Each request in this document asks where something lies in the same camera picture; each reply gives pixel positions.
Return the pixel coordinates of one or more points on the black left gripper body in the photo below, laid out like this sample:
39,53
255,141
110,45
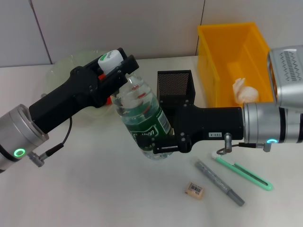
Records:
66,97

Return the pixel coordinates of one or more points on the clear green-label water bottle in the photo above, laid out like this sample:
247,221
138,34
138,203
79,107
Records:
142,111

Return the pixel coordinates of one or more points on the grey glitter pen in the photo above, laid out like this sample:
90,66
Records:
213,178

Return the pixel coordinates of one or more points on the silver round connector stub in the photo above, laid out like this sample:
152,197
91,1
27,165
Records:
43,95

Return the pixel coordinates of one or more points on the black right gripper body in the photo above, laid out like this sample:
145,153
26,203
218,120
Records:
213,123

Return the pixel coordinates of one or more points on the clear green glass fruit plate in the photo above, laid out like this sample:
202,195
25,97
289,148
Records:
61,68

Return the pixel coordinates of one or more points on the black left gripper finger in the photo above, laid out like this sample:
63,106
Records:
113,80
91,67

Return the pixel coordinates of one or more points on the yellow plastic bin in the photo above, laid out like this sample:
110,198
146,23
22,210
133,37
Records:
225,52

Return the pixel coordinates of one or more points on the black mesh pen holder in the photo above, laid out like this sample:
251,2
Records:
175,80

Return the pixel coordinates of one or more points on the mint green utility knife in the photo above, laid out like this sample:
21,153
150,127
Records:
246,173

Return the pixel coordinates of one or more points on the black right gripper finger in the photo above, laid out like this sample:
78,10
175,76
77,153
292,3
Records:
165,146

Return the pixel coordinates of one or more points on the white paper ball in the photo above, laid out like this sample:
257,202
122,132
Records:
245,93

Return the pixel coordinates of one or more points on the beige eraser with barcode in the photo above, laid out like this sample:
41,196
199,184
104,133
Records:
194,190

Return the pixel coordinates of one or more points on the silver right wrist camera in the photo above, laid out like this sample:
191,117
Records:
287,73

